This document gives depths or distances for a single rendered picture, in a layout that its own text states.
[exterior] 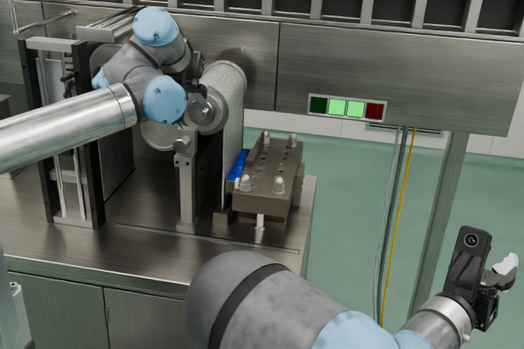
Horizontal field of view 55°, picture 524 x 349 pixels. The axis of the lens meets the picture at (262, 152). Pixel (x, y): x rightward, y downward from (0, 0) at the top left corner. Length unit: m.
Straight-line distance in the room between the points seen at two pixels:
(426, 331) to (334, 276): 2.07
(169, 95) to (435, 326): 0.53
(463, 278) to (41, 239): 1.12
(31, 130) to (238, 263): 0.43
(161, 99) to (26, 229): 0.87
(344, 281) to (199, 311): 2.33
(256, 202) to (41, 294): 0.66
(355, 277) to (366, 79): 1.44
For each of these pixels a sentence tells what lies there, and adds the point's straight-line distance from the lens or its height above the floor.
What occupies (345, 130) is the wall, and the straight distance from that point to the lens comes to 4.24.
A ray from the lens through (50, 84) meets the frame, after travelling 1.44.
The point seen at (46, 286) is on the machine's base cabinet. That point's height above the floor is 0.79.
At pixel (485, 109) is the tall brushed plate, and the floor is 1.23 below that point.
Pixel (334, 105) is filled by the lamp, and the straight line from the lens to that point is 1.67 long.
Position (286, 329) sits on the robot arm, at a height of 1.46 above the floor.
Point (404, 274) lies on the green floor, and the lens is 2.93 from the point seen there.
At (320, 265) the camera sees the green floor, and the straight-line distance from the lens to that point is 2.88.
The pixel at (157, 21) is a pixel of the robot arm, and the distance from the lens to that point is 0.96.
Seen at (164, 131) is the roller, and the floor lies 1.18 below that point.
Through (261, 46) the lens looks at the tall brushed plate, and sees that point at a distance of 1.65.
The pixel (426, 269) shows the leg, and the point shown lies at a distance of 2.21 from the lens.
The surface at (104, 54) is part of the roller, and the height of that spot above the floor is 1.38.
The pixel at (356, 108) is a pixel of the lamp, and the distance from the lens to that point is 1.67.
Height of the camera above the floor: 1.77
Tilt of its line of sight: 26 degrees down
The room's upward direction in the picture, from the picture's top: 3 degrees clockwise
